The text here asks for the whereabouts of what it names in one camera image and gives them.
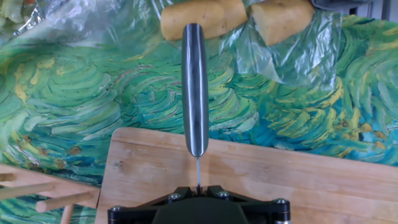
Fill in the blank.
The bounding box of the grey green rag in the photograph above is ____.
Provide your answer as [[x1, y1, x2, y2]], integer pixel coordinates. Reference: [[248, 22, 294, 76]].
[[310, 0, 374, 12]]

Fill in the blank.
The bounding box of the bamboo cutting board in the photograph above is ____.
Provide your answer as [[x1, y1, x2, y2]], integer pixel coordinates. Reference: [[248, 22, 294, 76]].
[[95, 126, 398, 224]]

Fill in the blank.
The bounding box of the painted landscape tablecloth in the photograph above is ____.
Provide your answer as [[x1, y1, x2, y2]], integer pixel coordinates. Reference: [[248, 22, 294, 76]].
[[0, 0, 398, 224]]

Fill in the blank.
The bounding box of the bag of chopped green vegetables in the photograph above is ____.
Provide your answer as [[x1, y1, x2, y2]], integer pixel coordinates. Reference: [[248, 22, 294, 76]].
[[0, 0, 43, 35]]

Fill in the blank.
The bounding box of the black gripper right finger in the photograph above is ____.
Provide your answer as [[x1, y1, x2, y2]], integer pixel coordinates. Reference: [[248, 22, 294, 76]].
[[199, 185, 292, 224]]

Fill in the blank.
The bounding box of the steel cleaver knife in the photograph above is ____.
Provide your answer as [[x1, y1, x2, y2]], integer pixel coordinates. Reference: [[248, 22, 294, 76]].
[[182, 23, 210, 195]]

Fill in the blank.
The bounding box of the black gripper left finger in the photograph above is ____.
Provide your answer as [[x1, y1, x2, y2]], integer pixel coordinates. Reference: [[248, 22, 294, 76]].
[[108, 185, 198, 224]]

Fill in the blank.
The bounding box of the wooden peg dish rack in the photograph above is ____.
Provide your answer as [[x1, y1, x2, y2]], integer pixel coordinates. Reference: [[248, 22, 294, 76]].
[[0, 163, 102, 224]]

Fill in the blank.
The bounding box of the yellow potato chunk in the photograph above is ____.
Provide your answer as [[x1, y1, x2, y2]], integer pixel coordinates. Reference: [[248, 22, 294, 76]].
[[160, 0, 249, 41], [250, 0, 315, 47]]

